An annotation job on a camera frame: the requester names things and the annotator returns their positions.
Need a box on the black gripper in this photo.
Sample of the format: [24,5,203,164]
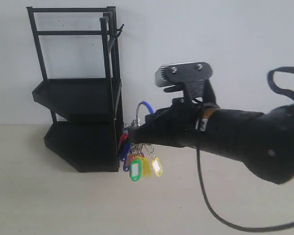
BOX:
[128,101,219,148]

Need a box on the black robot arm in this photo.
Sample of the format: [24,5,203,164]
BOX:
[128,101,294,185]

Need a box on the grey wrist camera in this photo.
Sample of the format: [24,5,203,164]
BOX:
[155,62,213,95]

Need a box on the green key tag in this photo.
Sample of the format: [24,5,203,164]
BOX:
[130,159,142,182]

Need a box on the blue key tag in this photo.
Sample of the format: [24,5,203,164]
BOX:
[120,143,131,172]

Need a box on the black cable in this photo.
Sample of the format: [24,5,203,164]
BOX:
[196,66,294,232]

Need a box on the blue cable with metal connector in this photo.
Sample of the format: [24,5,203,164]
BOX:
[133,101,154,127]

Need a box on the red key tag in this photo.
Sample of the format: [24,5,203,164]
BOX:
[118,133,128,153]

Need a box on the yellow key tag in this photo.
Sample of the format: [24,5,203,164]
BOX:
[142,158,151,177]
[151,157,163,177]

